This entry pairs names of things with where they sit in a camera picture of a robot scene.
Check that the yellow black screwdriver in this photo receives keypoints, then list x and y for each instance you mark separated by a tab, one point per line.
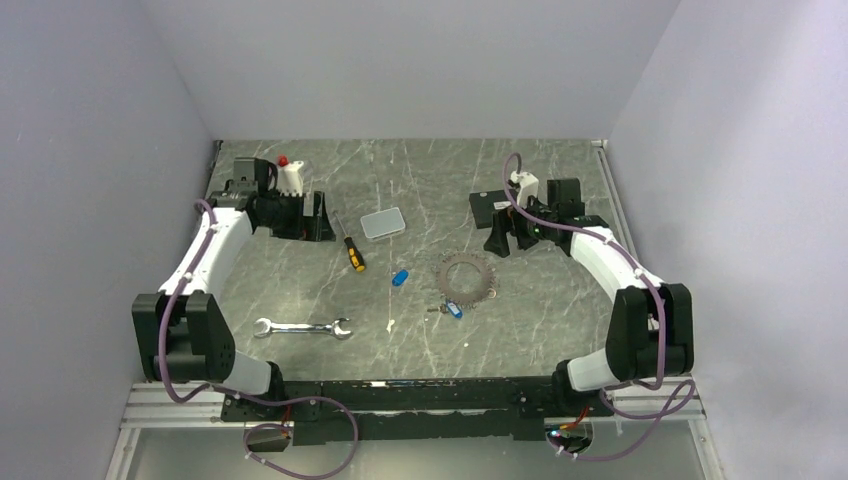
354	255

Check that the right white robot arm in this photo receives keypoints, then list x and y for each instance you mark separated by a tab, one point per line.
650	334

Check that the blue key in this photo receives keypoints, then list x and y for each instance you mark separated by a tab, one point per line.
448	308
399	278

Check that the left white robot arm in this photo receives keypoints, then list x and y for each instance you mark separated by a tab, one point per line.
181	332

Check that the silver open-end wrench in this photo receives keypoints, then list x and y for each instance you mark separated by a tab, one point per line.
265	327

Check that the black flat plate right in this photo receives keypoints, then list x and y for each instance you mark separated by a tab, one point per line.
484	205

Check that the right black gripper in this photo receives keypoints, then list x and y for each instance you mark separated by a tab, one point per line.
497	241

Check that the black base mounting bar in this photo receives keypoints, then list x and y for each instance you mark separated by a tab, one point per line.
520	408

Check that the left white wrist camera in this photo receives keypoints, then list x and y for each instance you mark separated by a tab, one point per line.
290	181

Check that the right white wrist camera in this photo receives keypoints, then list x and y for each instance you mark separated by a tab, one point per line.
525	185

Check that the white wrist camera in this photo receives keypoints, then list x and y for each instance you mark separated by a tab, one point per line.
525	185
290	181

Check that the small grey white box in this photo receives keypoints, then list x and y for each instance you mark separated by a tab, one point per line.
384	223

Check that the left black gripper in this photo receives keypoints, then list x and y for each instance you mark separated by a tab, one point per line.
296	230

